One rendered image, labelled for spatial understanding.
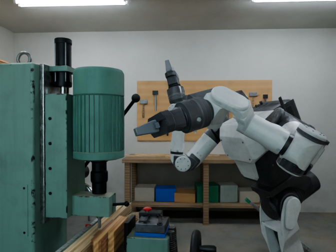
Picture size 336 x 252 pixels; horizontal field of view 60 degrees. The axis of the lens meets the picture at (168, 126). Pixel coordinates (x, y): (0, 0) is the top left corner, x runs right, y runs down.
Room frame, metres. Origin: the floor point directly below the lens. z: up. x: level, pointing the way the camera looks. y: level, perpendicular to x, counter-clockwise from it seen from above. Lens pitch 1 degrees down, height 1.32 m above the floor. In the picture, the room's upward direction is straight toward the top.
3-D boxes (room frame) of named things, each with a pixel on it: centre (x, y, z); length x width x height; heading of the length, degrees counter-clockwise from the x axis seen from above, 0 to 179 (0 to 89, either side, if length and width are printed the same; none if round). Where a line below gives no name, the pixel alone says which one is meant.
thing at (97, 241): (1.02, 0.20, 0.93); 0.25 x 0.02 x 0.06; 171
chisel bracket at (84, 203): (1.03, 0.26, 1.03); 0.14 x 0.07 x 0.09; 81
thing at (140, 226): (0.98, 0.05, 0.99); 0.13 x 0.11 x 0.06; 171
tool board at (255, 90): (4.33, -0.53, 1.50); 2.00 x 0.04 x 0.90; 87
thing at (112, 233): (1.01, 0.17, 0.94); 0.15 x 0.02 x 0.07; 171
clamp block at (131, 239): (0.98, 0.06, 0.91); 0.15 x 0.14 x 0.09; 171
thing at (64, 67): (1.05, 0.38, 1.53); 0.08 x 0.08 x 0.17; 81
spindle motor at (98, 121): (1.03, 0.24, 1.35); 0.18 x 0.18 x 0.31
